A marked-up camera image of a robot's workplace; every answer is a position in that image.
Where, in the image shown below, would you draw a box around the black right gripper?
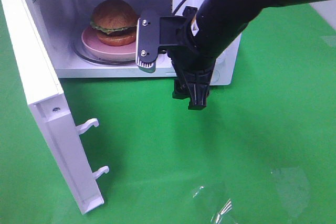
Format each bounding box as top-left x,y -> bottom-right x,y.
159,6 -> 215,110

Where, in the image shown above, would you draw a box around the pink plate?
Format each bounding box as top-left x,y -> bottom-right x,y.
81,27 -> 136,62

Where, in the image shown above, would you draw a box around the round door release button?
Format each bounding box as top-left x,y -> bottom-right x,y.
211,70 -> 220,83

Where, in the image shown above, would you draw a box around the glass microwave turntable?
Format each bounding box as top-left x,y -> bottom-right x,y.
72,39 -> 136,65

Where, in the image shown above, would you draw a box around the burger with lettuce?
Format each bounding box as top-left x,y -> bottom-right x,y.
90,0 -> 139,46

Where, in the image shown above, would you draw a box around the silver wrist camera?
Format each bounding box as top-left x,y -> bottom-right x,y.
135,9 -> 160,73

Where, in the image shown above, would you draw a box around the white microwave door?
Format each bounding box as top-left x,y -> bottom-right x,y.
1,0 -> 109,214

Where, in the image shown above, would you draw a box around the green table mat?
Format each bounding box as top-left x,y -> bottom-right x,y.
1,5 -> 335,223

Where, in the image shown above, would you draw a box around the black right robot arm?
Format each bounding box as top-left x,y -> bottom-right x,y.
159,0 -> 326,110

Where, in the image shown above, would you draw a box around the white partition panels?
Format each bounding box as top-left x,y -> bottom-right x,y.
310,0 -> 336,29

